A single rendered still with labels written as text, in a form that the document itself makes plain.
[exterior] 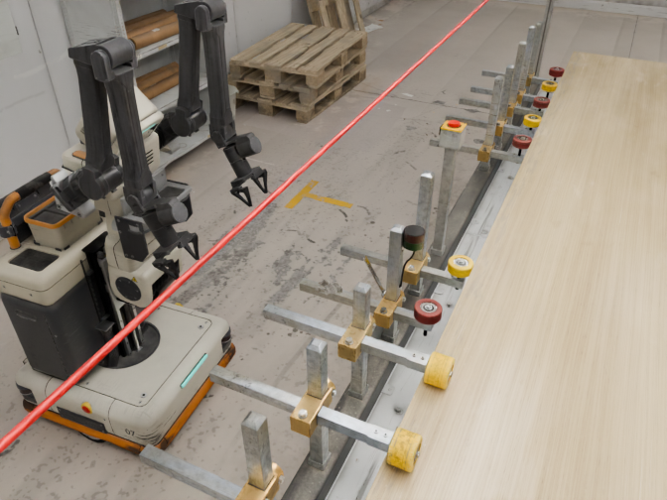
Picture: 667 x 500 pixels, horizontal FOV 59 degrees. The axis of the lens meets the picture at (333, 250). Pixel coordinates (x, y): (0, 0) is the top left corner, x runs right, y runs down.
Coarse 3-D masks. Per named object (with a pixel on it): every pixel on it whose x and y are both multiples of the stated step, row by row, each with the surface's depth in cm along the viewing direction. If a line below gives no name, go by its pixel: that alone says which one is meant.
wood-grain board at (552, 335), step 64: (576, 64) 339; (640, 64) 339; (576, 128) 268; (640, 128) 268; (512, 192) 221; (576, 192) 221; (640, 192) 221; (512, 256) 189; (576, 256) 189; (640, 256) 189; (512, 320) 164; (576, 320) 164; (640, 320) 164; (512, 384) 146; (576, 384) 146; (640, 384) 146; (448, 448) 131; (512, 448) 131; (576, 448) 131; (640, 448) 131
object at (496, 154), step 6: (432, 138) 278; (432, 144) 277; (438, 144) 276; (462, 150) 272; (468, 150) 271; (474, 150) 270; (492, 150) 268; (498, 150) 268; (492, 156) 267; (498, 156) 266; (504, 156) 265; (510, 156) 264; (516, 156) 263; (522, 156) 263; (516, 162) 264
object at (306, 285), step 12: (300, 288) 185; (312, 288) 183; (336, 300) 181; (348, 300) 179; (372, 300) 178; (372, 312) 177; (396, 312) 173; (408, 312) 173; (420, 324) 171; (432, 324) 170
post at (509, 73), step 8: (512, 64) 272; (512, 72) 272; (504, 80) 275; (512, 80) 277; (504, 88) 277; (504, 96) 279; (504, 104) 281; (504, 112) 284; (504, 120) 286; (496, 136) 292; (496, 144) 294
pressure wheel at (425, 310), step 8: (416, 304) 169; (424, 304) 169; (432, 304) 169; (440, 304) 169; (416, 312) 167; (424, 312) 166; (432, 312) 166; (440, 312) 166; (424, 320) 166; (432, 320) 166
